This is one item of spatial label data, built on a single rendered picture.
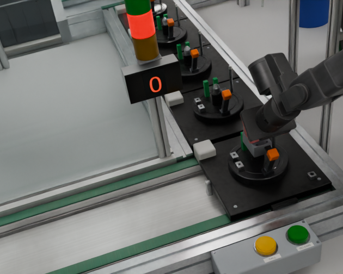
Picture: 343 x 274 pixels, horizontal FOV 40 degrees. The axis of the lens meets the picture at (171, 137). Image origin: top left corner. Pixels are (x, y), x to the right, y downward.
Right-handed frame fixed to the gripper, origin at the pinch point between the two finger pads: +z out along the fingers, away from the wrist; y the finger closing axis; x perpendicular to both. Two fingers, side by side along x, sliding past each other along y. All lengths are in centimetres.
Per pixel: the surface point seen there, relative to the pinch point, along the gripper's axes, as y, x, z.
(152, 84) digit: 19.7, -15.0, -3.5
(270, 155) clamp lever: 0.8, 6.8, -5.2
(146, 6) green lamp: 18.4, -26.5, -16.0
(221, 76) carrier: -7.4, -24.0, 34.5
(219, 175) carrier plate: 9.2, 6.8, 8.2
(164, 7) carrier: -6, -68, 70
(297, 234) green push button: 1.5, 23.4, -6.8
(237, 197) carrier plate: 8.2, 12.9, 2.8
